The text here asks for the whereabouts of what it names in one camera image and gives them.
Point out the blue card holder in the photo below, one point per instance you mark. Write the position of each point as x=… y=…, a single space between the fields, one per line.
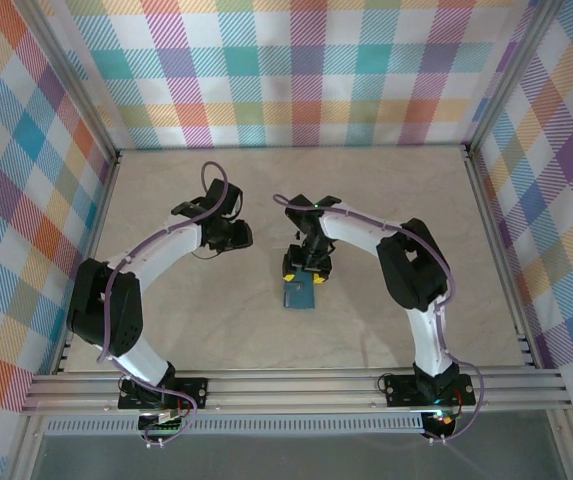
x=300 y=297

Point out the wide aluminium mounting rail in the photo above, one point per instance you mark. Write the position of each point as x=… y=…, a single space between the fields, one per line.
x=291 y=390

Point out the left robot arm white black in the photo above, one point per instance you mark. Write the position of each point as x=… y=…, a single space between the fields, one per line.
x=166 y=250

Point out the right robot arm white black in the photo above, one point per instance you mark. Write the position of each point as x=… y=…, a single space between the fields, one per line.
x=356 y=232

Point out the aluminium frame strut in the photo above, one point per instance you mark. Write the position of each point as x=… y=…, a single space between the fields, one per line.
x=26 y=450
x=566 y=450

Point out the aluminium side rail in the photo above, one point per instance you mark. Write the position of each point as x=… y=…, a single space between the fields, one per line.
x=498 y=250
x=91 y=250

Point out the arm base controller board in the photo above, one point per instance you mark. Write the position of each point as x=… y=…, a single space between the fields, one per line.
x=163 y=426
x=443 y=420

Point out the aluminium corner post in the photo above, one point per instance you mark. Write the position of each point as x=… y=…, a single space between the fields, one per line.
x=72 y=85
x=511 y=75

